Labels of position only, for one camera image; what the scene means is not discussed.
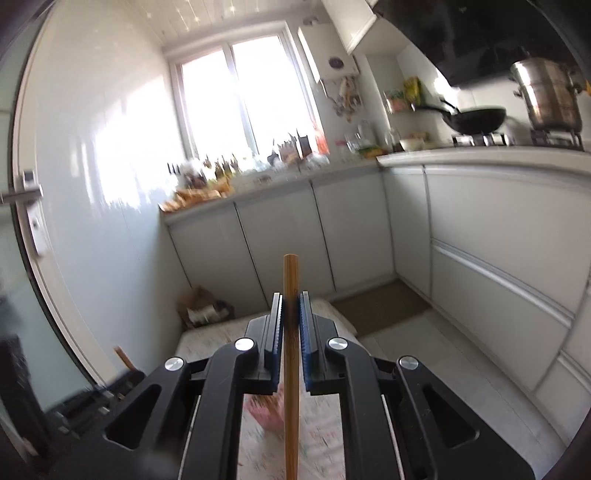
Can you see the floral tablecloth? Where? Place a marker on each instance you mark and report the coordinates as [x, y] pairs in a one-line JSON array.
[[318, 443]]

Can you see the single bamboo chopstick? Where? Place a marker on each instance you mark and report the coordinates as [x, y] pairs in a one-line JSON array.
[[292, 415]]

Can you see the upright bamboo stick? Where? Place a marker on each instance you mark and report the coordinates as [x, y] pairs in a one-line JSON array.
[[123, 359]]

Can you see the gas stove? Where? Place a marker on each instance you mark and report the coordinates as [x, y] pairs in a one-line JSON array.
[[489, 139]]

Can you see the white kitchen base cabinet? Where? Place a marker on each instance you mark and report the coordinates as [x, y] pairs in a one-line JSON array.
[[277, 240], [498, 240]]

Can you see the brown floor mat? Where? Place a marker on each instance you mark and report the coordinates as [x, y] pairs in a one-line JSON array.
[[378, 307]]

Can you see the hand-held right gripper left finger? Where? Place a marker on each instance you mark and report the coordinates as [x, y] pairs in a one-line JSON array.
[[277, 341]]

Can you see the white wall cabinet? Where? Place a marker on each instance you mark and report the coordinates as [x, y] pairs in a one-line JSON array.
[[346, 23]]

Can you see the black range hood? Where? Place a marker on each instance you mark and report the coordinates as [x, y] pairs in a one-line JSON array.
[[461, 37]]

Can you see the stainless steel stockpot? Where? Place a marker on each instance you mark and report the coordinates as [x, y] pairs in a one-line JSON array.
[[549, 97]]

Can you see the black wok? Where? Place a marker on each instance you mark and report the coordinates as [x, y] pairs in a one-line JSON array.
[[475, 119]]

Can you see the row of bottles and jars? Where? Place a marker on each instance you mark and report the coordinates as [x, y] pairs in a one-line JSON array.
[[221, 177]]

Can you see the kitchen window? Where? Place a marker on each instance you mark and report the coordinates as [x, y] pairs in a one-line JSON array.
[[240, 97]]

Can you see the white water heater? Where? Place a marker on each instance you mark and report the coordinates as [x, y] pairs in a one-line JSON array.
[[330, 50]]

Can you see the wall shelf with packets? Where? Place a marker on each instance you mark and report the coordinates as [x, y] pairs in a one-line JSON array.
[[404, 97]]

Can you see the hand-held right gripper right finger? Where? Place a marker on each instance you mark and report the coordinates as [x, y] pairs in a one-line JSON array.
[[304, 341]]

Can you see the cardboard box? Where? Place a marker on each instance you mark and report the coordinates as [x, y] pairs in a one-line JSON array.
[[203, 307]]

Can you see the hanging kitchen utensils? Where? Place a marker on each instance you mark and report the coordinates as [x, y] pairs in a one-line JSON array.
[[346, 99]]

